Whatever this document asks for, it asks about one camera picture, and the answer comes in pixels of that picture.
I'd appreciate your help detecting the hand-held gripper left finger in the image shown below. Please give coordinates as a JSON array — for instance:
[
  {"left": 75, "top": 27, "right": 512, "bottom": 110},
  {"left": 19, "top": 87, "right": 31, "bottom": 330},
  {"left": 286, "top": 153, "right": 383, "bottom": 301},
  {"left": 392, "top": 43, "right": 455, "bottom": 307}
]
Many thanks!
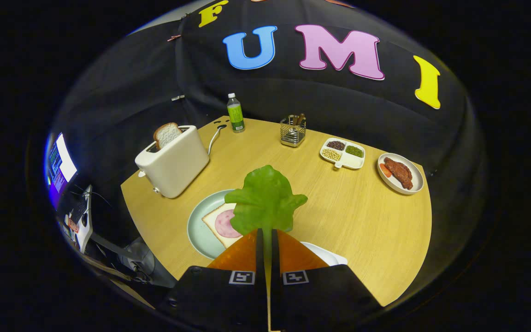
[{"left": 162, "top": 227, "right": 268, "bottom": 332}]

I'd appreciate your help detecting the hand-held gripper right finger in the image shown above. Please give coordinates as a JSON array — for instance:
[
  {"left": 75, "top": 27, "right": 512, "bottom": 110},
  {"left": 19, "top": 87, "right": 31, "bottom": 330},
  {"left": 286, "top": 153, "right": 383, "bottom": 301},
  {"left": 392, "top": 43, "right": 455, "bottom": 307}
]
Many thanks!
[{"left": 270, "top": 228, "right": 382, "bottom": 332}]

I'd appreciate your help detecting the green lettuce leaf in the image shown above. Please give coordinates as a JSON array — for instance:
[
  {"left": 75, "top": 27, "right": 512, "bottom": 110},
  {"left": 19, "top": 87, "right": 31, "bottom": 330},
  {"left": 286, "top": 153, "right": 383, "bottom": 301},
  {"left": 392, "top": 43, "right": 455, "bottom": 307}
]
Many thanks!
[{"left": 230, "top": 165, "right": 308, "bottom": 277}]

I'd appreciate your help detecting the toasted bread slice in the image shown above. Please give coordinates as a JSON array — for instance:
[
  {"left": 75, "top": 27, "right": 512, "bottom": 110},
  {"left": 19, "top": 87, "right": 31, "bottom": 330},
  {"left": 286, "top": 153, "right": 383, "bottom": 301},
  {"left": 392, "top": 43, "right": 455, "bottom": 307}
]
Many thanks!
[{"left": 153, "top": 122, "right": 183, "bottom": 149}]

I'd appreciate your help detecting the pink ham slice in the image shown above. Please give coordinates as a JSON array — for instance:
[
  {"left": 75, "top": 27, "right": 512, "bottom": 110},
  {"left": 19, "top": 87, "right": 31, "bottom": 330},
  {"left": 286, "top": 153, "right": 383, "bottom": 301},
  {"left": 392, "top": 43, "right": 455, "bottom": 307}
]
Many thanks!
[{"left": 214, "top": 209, "right": 243, "bottom": 239}]

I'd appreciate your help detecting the white rectangular plate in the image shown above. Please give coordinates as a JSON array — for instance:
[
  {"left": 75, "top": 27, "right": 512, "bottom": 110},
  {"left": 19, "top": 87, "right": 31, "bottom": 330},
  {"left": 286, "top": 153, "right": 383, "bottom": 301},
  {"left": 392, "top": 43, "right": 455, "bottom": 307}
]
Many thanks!
[{"left": 300, "top": 241, "right": 348, "bottom": 267}]

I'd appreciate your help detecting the white bread slice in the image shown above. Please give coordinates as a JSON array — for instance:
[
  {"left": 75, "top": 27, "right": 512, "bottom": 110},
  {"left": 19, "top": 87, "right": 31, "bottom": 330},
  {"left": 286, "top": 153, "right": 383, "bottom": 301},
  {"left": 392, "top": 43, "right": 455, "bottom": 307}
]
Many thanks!
[{"left": 201, "top": 203, "right": 244, "bottom": 250}]

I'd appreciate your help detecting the pale green round plate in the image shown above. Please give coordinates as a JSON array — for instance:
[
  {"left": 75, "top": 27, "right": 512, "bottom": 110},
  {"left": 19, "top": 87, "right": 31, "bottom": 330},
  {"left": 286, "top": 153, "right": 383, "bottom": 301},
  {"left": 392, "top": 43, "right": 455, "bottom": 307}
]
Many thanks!
[{"left": 187, "top": 189, "right": 248, "bottom": 260}]

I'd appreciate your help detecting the white toaster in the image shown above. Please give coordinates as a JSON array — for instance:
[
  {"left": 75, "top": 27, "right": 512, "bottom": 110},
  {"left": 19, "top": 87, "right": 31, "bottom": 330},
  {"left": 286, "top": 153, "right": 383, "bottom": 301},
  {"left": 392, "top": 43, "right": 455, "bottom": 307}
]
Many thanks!
[{"left": 135, "top": 125, "right": 210, "bottom": 199}]

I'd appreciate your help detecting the white divided bean dish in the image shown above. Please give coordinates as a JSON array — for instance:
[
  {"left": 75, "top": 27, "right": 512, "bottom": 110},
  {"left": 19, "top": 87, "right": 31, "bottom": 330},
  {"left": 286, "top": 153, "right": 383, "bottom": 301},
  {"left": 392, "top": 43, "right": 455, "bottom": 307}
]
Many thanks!
[{"left": 319, "top": 137, "right": 366, "bottom": 170}]

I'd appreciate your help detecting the green label water bottle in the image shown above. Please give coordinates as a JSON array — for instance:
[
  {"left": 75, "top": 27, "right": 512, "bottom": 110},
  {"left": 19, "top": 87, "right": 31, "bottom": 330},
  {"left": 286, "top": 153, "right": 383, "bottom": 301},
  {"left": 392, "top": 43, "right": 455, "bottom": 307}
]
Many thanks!
[{"left": 227, "top": 93, "right": 246, "bottom": 134}]

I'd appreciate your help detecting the brown meat steak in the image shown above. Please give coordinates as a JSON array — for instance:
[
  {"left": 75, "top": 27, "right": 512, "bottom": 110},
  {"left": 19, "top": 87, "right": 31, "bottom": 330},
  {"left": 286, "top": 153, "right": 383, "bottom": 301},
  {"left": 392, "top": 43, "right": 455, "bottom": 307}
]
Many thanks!
[{"left": 383, "top": 157, "right": 414, "bottom": 190}]

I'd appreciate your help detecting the round white meat plate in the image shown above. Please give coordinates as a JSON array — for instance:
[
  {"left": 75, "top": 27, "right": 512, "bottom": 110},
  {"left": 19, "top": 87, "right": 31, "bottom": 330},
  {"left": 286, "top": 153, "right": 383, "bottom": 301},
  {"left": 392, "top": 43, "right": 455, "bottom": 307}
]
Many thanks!
[{"left": 377, "top": 153, "right": 425, "bottom": 196}]

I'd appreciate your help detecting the black backdrop cloth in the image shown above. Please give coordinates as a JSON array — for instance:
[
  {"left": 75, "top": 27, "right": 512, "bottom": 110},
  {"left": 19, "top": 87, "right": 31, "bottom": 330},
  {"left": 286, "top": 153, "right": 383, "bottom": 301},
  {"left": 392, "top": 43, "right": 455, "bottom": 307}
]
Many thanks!
[{"left": 49, "top": 0, "right": 485, "bottom": 259}]

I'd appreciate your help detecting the white desk equipment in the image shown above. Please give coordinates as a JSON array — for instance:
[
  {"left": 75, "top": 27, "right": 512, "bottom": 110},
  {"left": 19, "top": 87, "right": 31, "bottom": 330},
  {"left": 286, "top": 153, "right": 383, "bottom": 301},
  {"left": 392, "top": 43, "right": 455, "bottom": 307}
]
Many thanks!
[{"left": 74, "top": 184, "right": 94, "bottom": 252}]

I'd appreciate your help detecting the computer monitor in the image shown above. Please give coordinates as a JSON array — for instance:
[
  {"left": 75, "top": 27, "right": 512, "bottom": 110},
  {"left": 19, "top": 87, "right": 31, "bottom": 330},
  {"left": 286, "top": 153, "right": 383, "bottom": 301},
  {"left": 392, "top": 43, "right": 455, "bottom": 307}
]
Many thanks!
[{"left": 44, "top": 132, "right": 78, "bottom": 208}]

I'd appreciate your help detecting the metal wire holder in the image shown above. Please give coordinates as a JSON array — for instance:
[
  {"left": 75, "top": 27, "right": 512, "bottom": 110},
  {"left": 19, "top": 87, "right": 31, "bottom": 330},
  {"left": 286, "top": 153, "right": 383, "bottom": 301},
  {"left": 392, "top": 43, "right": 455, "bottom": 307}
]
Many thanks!
[{"left": 280, "top": 115, "right": 307, "bottom": 148}]

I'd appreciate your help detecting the white toaster cable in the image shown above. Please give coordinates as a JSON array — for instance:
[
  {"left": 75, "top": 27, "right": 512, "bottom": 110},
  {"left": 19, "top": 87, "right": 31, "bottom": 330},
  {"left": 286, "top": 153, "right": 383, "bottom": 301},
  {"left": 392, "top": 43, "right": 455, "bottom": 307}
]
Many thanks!
[{"left": 207, "top": 124, "right": 227, "bottom": 156}]

